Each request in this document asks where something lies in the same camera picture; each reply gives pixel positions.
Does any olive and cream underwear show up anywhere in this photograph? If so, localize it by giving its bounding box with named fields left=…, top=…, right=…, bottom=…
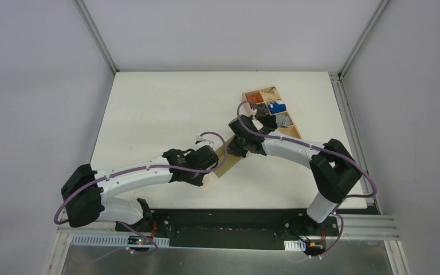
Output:
left=201, top=140, right=243, bottom=191

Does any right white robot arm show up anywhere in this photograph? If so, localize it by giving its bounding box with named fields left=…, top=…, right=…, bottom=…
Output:
left=227, top=115, right=362, bottom=235

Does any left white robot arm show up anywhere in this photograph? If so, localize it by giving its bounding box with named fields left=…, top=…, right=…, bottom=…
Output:
left=59, top=145, right=219, bottom=232

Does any black rolled underwear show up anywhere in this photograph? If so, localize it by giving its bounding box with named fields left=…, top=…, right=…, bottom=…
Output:
left=257, top=115, right=278, bottom=129

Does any dark grey rolled underwear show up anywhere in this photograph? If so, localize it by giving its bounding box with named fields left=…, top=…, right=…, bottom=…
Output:
left=254, top=103, right=270, bottom=118

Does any grey striped rolled underwear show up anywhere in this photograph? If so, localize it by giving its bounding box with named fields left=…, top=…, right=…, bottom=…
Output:
left=275, top=114, right=293, bottom=128

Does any orange rolled underwear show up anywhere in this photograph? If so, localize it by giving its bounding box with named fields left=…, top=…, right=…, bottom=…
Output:
left=246, top=92, right=263, bottom=104

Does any blue rolled underwear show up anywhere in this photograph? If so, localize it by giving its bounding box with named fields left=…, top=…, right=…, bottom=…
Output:
left=267, top=100, right=286, bottom=115

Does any beige rolled underwear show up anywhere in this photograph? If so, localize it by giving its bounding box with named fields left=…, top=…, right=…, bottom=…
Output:
left=260, top=87, right=280, bottom=101

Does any wooden compartment box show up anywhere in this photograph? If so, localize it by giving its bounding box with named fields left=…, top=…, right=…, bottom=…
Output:
left=242, top=86, right=302, bottom=139

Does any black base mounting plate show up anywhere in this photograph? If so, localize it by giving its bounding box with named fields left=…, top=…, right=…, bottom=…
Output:
left=115, top=209, right=339, bottom=250

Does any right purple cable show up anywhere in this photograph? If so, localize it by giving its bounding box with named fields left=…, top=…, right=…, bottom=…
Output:
left=237, top=100, right=378, bottom=213

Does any right white cable duct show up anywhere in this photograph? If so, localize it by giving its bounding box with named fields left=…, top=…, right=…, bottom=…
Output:
left=284, top=240, right=307, bottom=252

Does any white cable duct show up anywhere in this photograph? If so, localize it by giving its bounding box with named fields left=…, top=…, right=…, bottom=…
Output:
left=70, top=234, right=170, bottom=248
left=284, top=240, right=307, bottom=252

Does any left white cable duct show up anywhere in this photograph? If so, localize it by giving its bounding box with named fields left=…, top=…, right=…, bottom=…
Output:
left=70, top=234, right=170, bottom=248

